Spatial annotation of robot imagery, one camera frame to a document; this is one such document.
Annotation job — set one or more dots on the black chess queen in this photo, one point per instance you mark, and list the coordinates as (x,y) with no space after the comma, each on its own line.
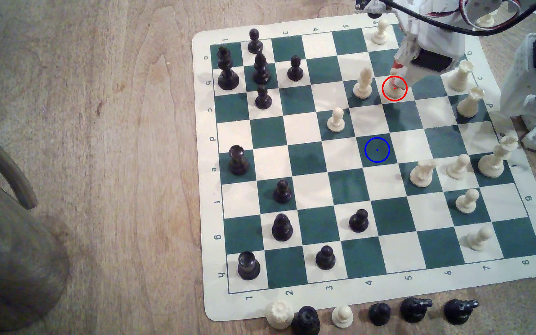
(306,321)

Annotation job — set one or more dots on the white chess knight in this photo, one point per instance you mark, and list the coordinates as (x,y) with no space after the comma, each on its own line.
(422,173)

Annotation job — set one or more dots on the green and white chess mat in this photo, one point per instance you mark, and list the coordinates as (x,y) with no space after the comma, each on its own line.
(342,186)

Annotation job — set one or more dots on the black chess knight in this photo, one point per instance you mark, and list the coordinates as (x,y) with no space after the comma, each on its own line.
(414,310)
(458,311)

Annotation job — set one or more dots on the black chess king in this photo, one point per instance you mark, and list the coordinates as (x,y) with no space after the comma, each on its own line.
(227,74)

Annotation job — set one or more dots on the white chess bishop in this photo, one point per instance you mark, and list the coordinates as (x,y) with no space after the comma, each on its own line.
(363,84)

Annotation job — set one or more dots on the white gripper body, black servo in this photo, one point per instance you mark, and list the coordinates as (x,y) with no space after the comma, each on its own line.
(428,63)

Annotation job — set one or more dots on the white chess rook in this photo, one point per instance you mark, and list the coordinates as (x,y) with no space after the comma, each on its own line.
(460,78)
(280,314)
(469,103)

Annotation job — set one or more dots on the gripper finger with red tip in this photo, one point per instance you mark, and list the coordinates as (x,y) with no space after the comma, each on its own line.
(413,77)
(400,60)

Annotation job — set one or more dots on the black chess bishop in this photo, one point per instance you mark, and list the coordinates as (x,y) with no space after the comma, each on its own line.
(261,70)

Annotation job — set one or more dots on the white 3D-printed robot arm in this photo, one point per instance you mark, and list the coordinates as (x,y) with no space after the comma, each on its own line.
(524,83)

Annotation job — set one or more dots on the white chess piece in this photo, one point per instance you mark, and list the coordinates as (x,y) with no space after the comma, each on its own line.
(485,20)

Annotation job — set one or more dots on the black chess pawn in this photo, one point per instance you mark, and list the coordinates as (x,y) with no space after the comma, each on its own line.
(295,70)
(283,191)
(325,258)
(379,314)
(255,42)
(282,228)
(358,221)
(263,98)

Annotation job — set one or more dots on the black chess rook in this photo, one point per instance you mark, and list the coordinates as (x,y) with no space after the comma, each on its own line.
(238,160)
(249,266)

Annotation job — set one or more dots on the white chess pawn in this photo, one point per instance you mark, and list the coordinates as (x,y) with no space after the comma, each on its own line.
(478,239)
(336,121)
(467,202)
(458,167)
(393,88)
(379,33)
(342,316)

